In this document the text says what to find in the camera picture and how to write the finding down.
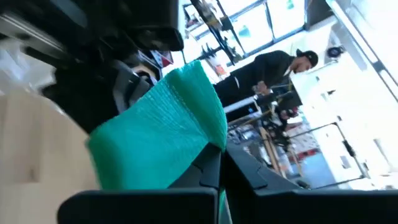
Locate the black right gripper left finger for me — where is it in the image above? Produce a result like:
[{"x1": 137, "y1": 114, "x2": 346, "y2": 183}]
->
[{"x1": 57, "y1": 142, "x2": 222, "y2": 224}]

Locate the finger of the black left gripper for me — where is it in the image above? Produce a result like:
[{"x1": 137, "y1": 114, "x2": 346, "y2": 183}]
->
[{"x1": 113, "y1": 63, "x2": 157, "y2": 115}]

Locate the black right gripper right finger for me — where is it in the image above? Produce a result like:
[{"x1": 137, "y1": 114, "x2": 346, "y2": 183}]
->
[{"x1": 222, "y1": 142, "x2": 398, "y2": 224}]

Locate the teal elastic bandage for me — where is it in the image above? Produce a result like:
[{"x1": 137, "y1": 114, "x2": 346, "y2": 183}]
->
[{"x1": 86, "y1": 60, "x2": 233, "y2": 224}]

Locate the clear plastic bag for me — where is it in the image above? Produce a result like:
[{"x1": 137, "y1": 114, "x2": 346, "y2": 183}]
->
[{"x1": 0, "y1": 40, "x2": 57, "y2": 94}]

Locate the person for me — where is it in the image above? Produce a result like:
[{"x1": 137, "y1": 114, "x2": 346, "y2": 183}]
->
[{"x1": 229, "y1": 49, "x2": 320, "y2": 103}]

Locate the black round spotlight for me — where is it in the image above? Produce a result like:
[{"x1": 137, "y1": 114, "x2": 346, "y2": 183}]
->
[{"x1": 326, "y1": 45, "x2": 345, "y2": 59}]

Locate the black metal stand frame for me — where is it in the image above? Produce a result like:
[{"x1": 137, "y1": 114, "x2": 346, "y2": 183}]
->
[{"x1": 287, "y1": 122, "x2": 369, "y2": 189}]

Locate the window with dark frame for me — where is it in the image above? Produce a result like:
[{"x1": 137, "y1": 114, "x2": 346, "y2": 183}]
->
[{"x1": 183, "y1": 0, "x2": 307, "y2": 63}]

